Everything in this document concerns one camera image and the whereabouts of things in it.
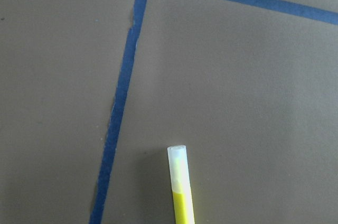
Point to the yellow highlighter pen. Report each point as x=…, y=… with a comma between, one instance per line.
x=180, y=184

